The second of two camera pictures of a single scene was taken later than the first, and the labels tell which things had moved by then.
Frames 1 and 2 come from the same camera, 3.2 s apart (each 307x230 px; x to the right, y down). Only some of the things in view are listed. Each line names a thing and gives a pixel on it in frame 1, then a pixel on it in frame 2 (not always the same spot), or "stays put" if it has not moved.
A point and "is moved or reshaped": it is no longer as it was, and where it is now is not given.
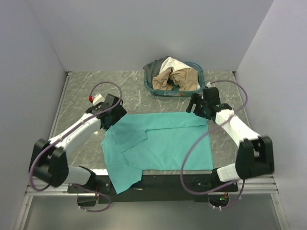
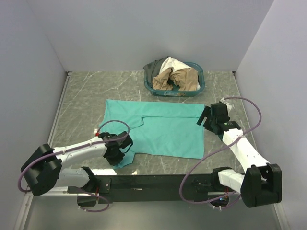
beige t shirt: x=186 y=78 stays put
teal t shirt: x=156 y=141 is moved or reshaped
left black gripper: x=119 y=114 → x=114 y=161
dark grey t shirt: x=152 y=69 stays put
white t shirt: x=173 y=64 stays put
